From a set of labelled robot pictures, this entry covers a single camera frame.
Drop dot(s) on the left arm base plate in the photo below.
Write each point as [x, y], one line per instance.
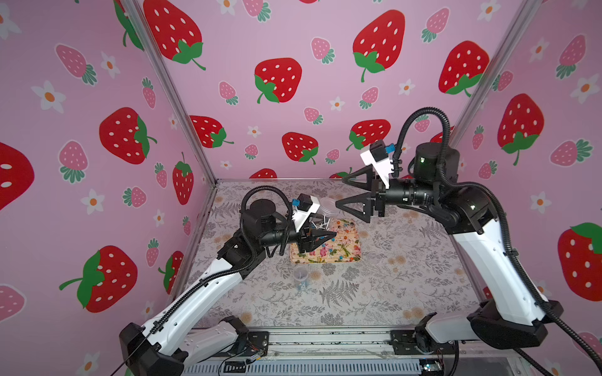
[247, 345]

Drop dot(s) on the candies on tray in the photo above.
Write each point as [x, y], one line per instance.
[345, 248]

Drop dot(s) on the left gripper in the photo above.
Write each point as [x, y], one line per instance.
[306, 244]

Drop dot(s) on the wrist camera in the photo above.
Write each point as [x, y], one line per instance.
[303, 207]
[378, 156]

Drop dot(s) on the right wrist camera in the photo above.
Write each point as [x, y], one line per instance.
[378, 156]

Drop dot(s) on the floral rectangular tray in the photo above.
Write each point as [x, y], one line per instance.
[335, 224]

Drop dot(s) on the clear jar blue candies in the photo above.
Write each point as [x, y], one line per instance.
[301, 276]

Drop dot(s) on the aluminium front rail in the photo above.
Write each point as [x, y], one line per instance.
[358, 351]

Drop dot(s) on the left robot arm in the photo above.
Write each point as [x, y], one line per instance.
[166, 344]

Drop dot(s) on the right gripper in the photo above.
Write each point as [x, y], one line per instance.
[378, 197]

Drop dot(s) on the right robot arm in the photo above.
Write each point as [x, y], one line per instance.
[517, 314]

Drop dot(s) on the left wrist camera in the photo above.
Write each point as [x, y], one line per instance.
[303, 207]

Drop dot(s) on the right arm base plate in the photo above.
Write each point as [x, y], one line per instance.
[407, 342]

